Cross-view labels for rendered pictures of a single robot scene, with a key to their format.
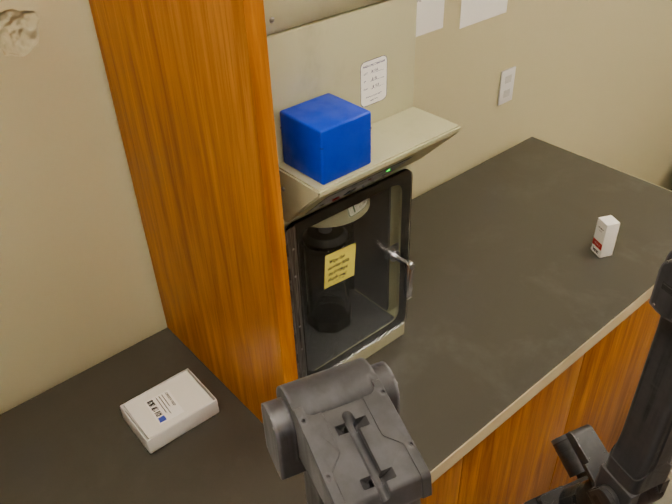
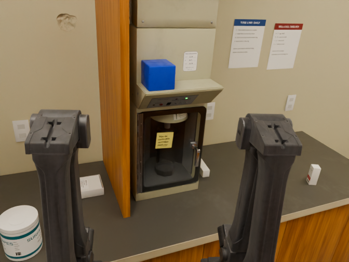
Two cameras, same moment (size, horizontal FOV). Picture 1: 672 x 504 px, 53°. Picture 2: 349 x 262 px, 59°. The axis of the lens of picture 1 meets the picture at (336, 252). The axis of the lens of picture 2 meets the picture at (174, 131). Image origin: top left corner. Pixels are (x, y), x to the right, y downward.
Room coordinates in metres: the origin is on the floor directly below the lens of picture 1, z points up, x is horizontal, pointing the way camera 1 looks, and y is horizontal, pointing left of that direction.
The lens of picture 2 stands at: (-0.10, -0.37, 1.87)
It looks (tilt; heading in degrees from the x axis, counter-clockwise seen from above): 26 degrees down; 16
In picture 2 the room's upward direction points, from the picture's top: 4 degrees clockwise
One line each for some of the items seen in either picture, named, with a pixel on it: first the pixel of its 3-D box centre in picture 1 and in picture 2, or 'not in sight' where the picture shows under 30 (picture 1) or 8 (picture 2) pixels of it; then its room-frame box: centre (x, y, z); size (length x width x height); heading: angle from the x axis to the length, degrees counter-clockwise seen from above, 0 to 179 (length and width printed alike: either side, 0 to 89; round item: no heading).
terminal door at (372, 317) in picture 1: (354, 281); (171, 151); (1.04, -0.03, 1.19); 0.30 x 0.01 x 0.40; 129
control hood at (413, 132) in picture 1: (371, 170); (179, 97); (1.00, -0.06, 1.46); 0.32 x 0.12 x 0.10; 129
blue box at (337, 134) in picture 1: (326, 137); (157, 74); (0.94, 0.01, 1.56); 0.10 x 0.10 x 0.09; 39
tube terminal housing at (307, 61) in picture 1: (308, 197); (162, 111); (1.15, 0.05, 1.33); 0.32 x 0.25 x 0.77; 129
